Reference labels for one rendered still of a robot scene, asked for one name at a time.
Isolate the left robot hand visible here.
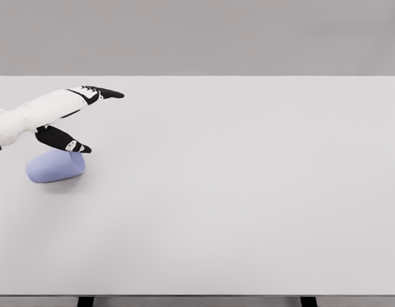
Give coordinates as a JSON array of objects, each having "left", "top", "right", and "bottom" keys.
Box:
[{"left": 19, "top": 85, "right": 125, "bottom": 155}]

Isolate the light blue cup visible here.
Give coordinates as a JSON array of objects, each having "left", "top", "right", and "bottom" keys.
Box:
[{"left": 26, "top": 150, "right": 86, "bottom": 185}]

